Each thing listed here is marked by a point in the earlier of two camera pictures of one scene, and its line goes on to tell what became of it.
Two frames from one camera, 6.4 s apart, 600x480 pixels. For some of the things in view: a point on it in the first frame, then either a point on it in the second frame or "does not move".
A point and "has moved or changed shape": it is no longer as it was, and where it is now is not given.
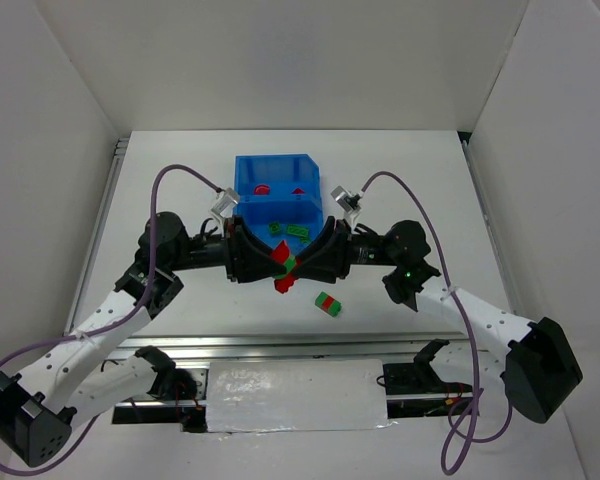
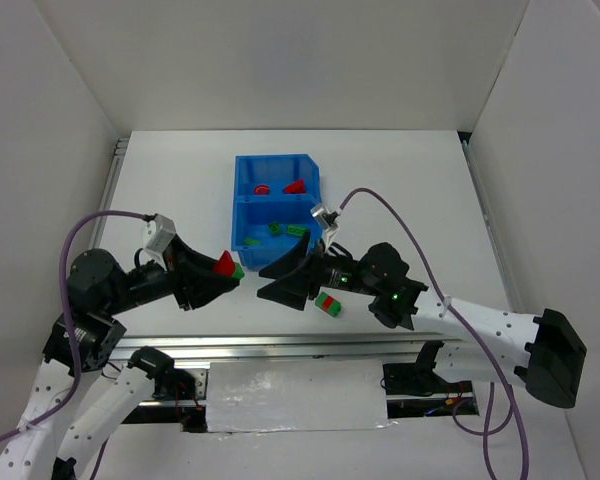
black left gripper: (231, 249) → (178, 276)
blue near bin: (274, 220) does not move
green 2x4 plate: (298, 230) does not move
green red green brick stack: (328, 304) does not move
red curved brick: (281, 252) has moved or changed shape
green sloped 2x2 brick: (274, 227) does not move
